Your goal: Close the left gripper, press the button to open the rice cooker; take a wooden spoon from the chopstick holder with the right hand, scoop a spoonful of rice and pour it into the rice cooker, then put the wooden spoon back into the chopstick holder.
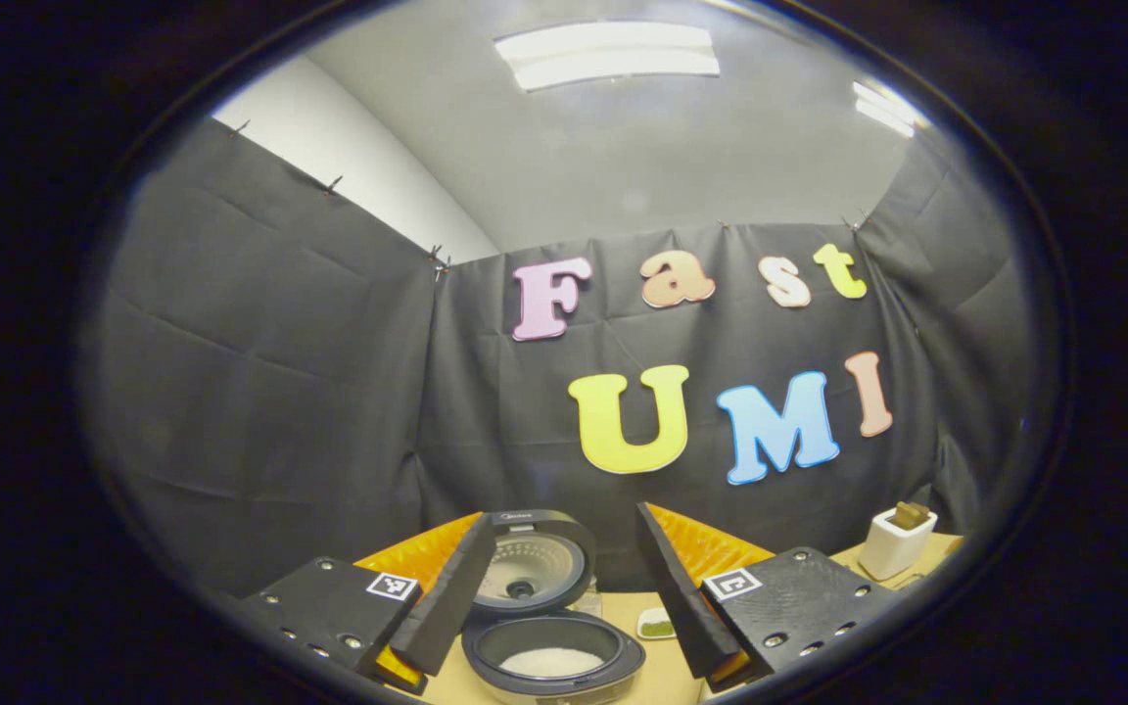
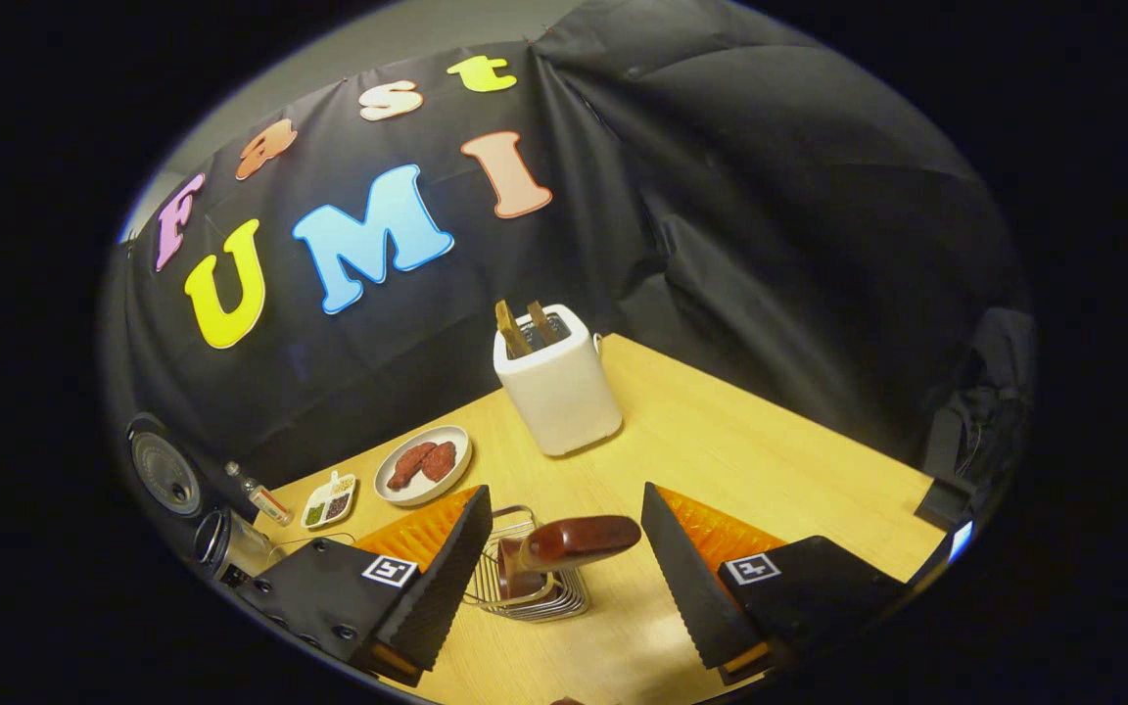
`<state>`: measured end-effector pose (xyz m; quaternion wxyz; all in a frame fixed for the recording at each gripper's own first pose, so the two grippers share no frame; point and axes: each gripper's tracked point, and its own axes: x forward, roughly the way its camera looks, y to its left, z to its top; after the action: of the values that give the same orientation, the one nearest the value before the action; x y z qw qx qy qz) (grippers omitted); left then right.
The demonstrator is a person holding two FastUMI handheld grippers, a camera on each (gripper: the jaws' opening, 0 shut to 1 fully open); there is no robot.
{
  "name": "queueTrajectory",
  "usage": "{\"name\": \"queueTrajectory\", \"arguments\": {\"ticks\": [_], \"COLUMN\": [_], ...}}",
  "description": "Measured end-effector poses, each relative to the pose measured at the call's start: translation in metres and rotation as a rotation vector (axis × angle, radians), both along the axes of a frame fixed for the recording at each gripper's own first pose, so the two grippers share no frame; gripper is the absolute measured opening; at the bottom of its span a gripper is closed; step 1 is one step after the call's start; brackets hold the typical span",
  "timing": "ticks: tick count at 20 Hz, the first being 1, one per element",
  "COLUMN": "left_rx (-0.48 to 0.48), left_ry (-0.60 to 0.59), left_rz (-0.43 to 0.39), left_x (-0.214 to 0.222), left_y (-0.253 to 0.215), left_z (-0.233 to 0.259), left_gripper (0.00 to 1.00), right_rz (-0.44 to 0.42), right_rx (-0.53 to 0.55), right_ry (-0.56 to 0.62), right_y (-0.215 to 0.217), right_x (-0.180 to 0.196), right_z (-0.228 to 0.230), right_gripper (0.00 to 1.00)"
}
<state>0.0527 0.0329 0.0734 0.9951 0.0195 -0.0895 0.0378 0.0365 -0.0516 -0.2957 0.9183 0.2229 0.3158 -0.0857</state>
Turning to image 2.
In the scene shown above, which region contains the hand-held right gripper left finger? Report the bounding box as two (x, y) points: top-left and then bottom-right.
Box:
(236, 485), (494, 686)

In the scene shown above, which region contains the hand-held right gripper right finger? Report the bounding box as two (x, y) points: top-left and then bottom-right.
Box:
(640, 482), (908, 686)

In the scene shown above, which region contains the metal wire chopstick holder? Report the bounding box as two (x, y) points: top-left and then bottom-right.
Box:
(463, 504), (591, 624)

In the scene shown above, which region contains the brown wooden spoon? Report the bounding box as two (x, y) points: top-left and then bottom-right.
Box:
(497, 516), (641, 600)

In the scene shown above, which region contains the grey and silver rice cooker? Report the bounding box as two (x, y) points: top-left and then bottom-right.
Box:
(126, 413), (276, 588)

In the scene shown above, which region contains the white round plate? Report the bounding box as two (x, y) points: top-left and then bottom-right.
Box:
(374, 425), (473, 507)

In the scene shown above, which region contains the white divided bean dish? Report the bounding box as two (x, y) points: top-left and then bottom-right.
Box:
(301, 472), (357, 530)

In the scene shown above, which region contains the small clear glass bottle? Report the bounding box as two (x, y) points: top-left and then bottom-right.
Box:
(224, 461), (295, 527)

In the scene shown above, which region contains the white toaster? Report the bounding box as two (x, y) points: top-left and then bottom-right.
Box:
(493, 304), (624, 457)

